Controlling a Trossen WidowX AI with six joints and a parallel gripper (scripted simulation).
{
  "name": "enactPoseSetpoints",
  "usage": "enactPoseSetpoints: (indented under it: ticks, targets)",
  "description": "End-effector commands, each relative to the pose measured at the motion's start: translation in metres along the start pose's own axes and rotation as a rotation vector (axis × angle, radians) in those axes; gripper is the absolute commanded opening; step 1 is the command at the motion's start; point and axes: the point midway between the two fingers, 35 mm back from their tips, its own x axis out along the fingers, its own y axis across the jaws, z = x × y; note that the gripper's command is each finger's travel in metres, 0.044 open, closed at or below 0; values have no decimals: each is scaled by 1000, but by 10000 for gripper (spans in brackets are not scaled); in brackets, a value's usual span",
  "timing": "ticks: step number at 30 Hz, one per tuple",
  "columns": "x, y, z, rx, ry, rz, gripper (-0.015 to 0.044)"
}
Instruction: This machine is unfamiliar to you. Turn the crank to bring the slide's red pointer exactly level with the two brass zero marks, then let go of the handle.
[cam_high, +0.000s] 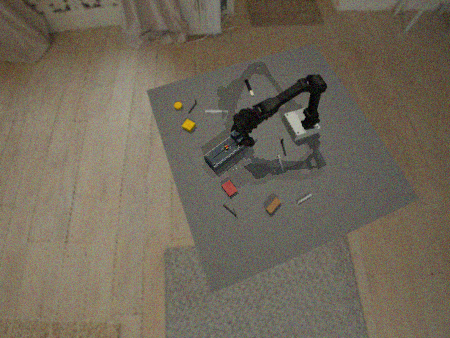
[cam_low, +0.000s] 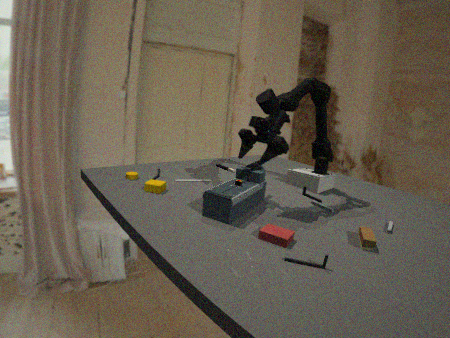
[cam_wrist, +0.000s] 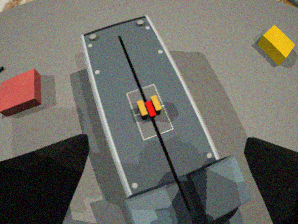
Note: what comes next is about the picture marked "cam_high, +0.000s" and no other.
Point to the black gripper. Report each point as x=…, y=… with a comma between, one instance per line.
x=247, y=140

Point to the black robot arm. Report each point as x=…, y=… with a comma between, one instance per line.
x=270, y=106

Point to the red rectangular block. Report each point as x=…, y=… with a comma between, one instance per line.
x=229, y=188

